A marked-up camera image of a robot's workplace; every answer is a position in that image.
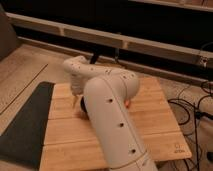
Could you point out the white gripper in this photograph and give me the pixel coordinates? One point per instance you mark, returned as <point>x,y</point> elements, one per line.
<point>77,85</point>

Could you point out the dark ceramic bowl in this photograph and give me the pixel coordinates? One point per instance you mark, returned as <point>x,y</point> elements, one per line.
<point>82,104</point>

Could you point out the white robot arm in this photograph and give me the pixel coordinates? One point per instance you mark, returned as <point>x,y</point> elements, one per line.
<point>105,91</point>

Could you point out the black table leg stand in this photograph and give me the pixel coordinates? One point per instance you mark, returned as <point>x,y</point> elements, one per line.
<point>94,58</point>

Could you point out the orange carrot toy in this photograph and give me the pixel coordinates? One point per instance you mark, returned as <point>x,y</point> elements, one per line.
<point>127,103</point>

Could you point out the dark floor mat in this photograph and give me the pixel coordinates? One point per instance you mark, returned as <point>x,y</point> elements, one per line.
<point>23,139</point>

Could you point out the white shelf rail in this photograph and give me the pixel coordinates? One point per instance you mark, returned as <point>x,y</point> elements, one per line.
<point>153,48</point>

